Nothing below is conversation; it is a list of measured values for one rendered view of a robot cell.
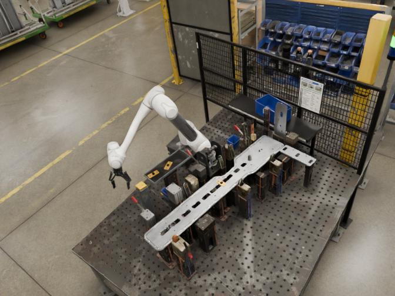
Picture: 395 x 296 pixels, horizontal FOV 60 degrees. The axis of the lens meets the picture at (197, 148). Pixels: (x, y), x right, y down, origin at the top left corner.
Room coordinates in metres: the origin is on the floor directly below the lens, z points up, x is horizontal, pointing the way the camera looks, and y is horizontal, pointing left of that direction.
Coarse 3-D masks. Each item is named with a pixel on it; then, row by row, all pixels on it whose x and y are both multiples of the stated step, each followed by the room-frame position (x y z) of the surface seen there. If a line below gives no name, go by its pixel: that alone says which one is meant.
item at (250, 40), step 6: (252, 0) 5.45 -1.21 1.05; (258, 0) 5.41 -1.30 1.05; (240, 6) 5.25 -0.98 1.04; (246, 6) 5.22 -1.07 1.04; (258, 6) 5.15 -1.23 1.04; (258, 12) 5.04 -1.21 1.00; (258, 18) 5.04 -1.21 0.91; (258, 24) 5.04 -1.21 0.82; (252, 30) 5.51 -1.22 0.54; (258, 30) 5.44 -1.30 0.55; (246, 36) 5.50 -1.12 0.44; (252, 36) 5.46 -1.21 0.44; (258, 36) 5.44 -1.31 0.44; (246, 42) 5.28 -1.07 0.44; (252, 42) 5.25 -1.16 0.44; (258, 42) 5.21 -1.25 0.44; (258, 54) 5.04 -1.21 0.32; (258, 66) 5.00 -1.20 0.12; (258, 72) 5.00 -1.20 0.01
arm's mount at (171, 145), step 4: (176, 136) 2.63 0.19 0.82; (208, 136) 2.56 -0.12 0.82; (172, 140) 2.58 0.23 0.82; (176, 140) 2.57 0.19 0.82; (168, 144) 2.54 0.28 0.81; (172, 144) 2.53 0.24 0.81; (168, 148) 2.52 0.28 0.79; (172, 148) 2.48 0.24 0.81; (176, 148) 2.47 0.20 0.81; (172, 152) 2.49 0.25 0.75; (192, 152) 2.38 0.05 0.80; (196, 156) 2.37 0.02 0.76; (188, 160) 2.35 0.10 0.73; (192, 160) 2.32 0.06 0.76; (192, 164) 2.32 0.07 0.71
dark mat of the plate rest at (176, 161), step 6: (180, 150) 2.03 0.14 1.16; (174, 156) 1.97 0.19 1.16; (180, 156) 1.96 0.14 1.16; (186, 156) 1.95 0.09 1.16; (162, 162) 1.92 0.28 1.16; (174, 162) 1.90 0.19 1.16; (180, 162) 1.89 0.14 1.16; (156, 168) 1.87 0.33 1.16; (162, 168) 1.86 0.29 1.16; (156, 174) 1.80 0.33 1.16; (162, 174) 1.79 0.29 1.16; (156, 180) 1.74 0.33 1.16
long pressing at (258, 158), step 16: (256, 144) 2.14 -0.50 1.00; (272, 144) 2.11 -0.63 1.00; (240, 160) 1.98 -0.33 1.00; (256, 160) 1.95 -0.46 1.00; (224, 176) 1.83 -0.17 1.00; (240, 176) 1.80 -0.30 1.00; (208, 192) 1.69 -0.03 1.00; (224, 192) 1.67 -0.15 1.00; (176, 208) 1.58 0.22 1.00; (192, 208) 1.56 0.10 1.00; (208, 208) 1.54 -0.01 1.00; (160, 224) 1.46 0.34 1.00; (176, 224) 1.44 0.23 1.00; (160, 240) 1.33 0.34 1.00
